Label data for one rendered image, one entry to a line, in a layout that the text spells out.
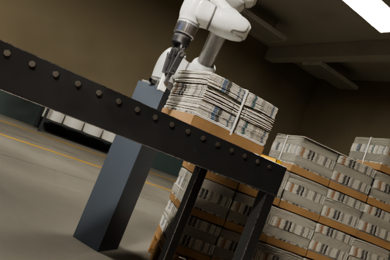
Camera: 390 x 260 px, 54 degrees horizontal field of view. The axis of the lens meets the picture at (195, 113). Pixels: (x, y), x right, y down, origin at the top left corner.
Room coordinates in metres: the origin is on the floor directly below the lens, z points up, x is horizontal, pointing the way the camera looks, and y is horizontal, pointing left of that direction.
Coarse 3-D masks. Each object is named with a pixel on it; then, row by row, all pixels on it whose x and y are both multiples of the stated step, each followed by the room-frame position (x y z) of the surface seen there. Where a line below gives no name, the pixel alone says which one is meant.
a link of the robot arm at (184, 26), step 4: (180, 20) 1.48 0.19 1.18; (184, 20) 1.48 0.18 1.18; (188, 20) 1.47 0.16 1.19; (176, 24) 1.50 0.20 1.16; (180, 24) 1.48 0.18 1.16; (184, 24) 1.48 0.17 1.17; (188, 24) 1.47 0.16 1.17; (192, 24) 1.48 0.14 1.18; (176, 28) 1.49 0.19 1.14; (180, 28) 1.48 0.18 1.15; (184, 28) 1.47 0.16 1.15; (188, 28) 1.48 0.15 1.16; (192, 28) 1.48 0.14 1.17; (196, 28) 1.50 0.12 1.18; (176, 32) 1.50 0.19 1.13; (180, 32) 1.49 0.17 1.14; (184, 32) 1.48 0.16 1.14; (188, 32) 1.48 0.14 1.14; (192, 32) 1.49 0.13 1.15; (196, 32) 1.51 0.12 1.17; (188, 36) 1.50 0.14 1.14; (192, 36) 1.49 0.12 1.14
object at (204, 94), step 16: (176, 80) 1.67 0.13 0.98; (192, 80) 1.55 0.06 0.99; (208, 80) 1.44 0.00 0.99; (224, 80) 1.48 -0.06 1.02; (176, 96) 1.64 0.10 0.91; (192, 96) 1.52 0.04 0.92; (208, 96) 1.46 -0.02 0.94; (224, 96) 1.49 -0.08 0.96; (192, 112) 1.47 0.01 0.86; (208, 112) 1.48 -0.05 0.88; (224, 112) 1.51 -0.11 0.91
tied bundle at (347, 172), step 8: (336, 160) 2.48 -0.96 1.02; (344, 160) 2.46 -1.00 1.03; (352, 160) 2.48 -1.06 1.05; (336, 168) 2.46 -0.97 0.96; (344, 168) 2.47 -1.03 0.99; (352, 168) 2.48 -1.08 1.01; (360, 168) 2.49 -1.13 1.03; (368, 168) 2.49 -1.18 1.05; (336, 176) 2.46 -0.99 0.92; (344, 176) 2.47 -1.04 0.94; (352, 176) 2.48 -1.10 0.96; (360, 176) 2.49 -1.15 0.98; (368, 176) 2.50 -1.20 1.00; (344, 184) 2.47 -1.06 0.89; (352, 184) 2.48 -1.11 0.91; (360, 184) 2.49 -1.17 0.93; (368, 184) 2.51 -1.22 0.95; (360, 192) 2.50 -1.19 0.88; (368, 192) 2.50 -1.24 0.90; (360, 200) 2.51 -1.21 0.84
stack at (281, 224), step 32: (224, 192) 2.33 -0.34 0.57; (288, 192) 2.41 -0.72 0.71; (320, 192) 2.45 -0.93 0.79; (160, 224) 2.61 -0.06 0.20; (192, 224) 2.31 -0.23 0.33; (288, 224) 2.41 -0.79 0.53; (320, 224) 2.47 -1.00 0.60; (352, 224) 2.51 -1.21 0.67; (224, 256) 2.35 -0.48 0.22; (256, 256) 2.40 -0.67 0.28; (288, 256) 2.43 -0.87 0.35
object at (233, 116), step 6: (240, 90) 1.52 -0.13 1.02; (240, 96) 1.53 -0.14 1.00; (240, 102) 1.53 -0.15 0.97; (246, 102) 1.54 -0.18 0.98; (234, 108) 1.52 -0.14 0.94; (246, 108) 1.55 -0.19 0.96; (234, 114) 1.53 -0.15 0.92; (240, 114) 1.54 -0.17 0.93; (234, 120) 1.54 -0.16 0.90; (240, 120) 1.55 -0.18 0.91; (228, 126) 1.53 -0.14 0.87; (234, 132) 1.55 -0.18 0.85
